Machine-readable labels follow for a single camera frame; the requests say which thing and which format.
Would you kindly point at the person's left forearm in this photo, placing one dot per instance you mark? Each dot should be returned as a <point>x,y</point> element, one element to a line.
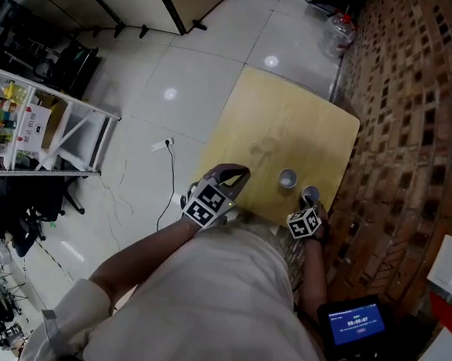
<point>139,259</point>

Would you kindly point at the white power strip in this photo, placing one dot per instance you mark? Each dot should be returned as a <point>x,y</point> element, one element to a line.
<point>162,143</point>

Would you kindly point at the white sign card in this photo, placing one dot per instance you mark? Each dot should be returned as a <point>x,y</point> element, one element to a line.
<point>33,129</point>

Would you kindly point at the yellow bottle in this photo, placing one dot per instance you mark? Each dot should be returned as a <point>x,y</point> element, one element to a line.
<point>13,90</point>

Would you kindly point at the clear water jug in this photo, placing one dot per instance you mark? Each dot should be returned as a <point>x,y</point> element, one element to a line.
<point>337,33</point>

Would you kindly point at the small cup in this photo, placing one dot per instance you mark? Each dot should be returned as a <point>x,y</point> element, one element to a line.
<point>311,193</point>
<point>288,178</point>

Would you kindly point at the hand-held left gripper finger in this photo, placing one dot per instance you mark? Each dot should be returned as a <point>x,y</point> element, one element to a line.
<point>219,172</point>
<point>236,188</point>

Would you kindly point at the blue screen tablet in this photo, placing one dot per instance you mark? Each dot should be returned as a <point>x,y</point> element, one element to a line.
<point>355,323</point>

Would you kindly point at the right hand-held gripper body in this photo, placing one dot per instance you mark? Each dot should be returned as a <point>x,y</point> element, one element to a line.
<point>304,224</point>

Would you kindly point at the person's white shirt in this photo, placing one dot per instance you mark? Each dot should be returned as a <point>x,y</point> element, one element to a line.
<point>189,313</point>

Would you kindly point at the cardboard box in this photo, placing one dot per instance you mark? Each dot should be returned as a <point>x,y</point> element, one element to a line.
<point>58,122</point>

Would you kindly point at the person's right forearm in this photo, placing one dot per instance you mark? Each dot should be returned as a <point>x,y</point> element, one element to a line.
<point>313,274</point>

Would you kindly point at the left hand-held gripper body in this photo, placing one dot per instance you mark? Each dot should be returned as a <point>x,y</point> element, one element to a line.
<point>206,206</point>

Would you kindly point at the black office chair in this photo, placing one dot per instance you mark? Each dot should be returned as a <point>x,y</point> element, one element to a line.
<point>38,200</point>

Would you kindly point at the red tape piece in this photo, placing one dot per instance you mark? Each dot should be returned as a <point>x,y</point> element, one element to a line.
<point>445,315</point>

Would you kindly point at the white metal shelf rack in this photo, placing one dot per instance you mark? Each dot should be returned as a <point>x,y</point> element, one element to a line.
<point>55,171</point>

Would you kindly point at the black trolley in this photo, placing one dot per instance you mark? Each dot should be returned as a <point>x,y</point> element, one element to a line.
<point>77,66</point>

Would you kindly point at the beige partition panel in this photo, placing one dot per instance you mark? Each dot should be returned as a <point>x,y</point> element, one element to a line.
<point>137,8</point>
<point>205,0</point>
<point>75,9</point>

